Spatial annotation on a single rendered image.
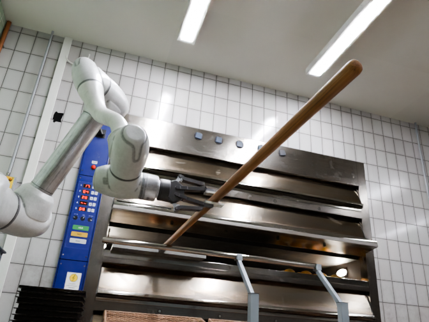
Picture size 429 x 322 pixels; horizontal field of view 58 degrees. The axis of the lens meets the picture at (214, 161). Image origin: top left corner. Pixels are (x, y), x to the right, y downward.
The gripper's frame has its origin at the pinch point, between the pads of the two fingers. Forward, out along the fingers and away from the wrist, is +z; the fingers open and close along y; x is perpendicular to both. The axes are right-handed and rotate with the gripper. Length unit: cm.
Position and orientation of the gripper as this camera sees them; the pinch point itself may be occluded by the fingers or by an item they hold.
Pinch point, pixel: (214, 199)
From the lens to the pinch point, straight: 136.9
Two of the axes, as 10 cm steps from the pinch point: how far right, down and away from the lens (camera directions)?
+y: -0.7, 9.0, -4.2
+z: 9.5, 1.9, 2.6
